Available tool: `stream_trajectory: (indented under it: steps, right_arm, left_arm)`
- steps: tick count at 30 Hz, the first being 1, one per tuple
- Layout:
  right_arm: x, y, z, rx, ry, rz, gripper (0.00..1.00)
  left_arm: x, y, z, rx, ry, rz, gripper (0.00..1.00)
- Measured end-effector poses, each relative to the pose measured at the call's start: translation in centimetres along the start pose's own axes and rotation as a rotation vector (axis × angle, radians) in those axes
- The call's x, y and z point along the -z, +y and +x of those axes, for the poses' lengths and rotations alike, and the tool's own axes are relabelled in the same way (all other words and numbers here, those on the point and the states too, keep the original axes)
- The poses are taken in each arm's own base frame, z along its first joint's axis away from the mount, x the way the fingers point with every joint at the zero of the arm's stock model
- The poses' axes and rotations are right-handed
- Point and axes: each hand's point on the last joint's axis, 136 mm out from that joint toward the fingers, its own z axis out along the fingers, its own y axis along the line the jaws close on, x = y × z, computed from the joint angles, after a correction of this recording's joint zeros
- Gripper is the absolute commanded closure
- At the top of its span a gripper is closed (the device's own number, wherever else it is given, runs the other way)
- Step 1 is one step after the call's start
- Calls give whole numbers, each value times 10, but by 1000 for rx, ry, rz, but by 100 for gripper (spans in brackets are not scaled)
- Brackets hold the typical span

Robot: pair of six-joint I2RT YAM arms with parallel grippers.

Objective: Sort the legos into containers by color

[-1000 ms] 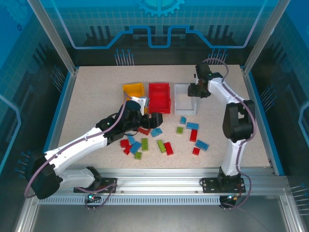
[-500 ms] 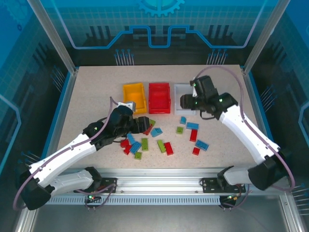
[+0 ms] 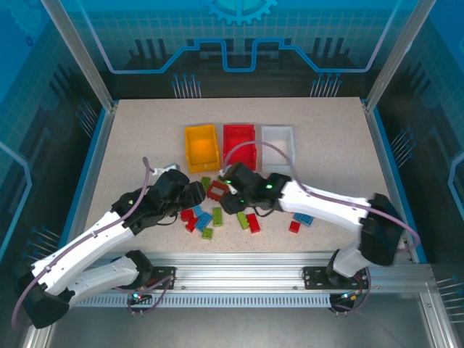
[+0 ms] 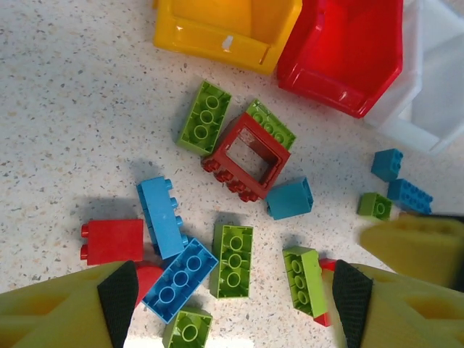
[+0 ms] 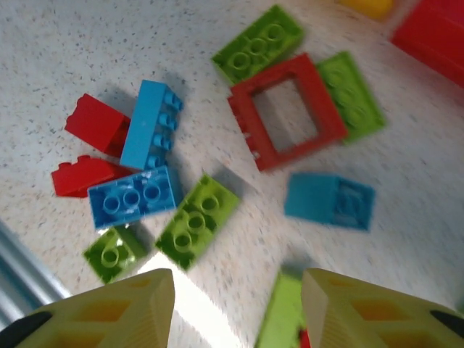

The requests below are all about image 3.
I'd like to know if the aluminium front rail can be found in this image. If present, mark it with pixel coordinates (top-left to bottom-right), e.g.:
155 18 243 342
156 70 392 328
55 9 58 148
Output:
46 251 434 291

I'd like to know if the slotted grey cable duct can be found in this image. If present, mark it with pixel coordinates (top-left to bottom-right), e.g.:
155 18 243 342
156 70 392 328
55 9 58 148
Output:
56 292 334 310

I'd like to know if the long red lego brick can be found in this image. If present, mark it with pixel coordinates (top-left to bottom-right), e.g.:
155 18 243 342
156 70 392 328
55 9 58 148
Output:
245 212 262 234

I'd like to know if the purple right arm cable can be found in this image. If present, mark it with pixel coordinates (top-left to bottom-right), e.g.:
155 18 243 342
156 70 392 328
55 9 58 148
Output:
221 140 422 254

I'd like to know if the small lit controller board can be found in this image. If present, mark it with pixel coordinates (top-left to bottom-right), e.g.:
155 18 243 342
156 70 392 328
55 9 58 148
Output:
335 291 363 304
128 289 153 307

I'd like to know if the white plastic bin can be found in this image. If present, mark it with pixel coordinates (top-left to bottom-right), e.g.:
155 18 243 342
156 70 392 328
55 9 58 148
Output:
260 125 297 173

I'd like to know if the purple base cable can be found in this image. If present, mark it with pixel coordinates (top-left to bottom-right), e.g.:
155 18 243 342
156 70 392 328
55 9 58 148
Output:
331 270 373 316
119 275 178 316

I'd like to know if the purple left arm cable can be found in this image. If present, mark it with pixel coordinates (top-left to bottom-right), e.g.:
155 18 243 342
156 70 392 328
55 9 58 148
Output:
10 156 157 331

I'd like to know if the aluminium frame post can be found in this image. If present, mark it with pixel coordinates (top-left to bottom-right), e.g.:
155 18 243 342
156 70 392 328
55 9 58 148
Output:
39 0 119 112
364 0 438 112

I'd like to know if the yellow plastic bin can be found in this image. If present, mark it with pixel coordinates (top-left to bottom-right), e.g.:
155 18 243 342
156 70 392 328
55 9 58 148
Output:
183 124 222 173

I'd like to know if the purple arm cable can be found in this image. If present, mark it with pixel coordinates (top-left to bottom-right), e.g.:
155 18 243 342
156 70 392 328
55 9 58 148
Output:
221 140 422 254
10 156 157 331

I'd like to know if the aluminium side rail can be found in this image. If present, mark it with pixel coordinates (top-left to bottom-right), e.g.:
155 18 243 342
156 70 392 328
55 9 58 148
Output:
362 99 427 264
59 101 119 264

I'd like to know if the red lego window frame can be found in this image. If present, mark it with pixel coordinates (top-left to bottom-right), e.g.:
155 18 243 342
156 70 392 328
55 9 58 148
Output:
207 181 230 202

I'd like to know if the red plastic bin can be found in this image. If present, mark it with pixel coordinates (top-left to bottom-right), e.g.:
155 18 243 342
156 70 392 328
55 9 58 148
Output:
222 123 262 172

